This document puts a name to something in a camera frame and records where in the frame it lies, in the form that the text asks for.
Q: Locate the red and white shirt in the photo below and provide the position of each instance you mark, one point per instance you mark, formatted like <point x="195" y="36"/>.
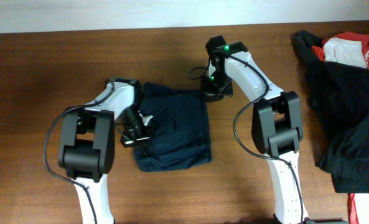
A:
<point x="350" y="49"/>

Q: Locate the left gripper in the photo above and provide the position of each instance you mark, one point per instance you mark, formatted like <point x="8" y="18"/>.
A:
<point x="134" y="137"/>

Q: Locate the black garment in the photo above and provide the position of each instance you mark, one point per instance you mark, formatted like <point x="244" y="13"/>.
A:
<point x="339" y="94"/>

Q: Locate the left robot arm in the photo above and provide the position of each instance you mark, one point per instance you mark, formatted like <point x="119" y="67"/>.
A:
<point x="87" y="143"/>

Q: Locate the navy blue shorts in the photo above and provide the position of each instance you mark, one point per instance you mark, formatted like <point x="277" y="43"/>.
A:
<point x="181" y="137"/>

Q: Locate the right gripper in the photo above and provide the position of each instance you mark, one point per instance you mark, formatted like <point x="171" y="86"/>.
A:
<point x="217" y="90"/>

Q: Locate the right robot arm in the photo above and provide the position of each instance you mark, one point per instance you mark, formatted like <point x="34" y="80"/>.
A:
<point x="276" y="127"/>

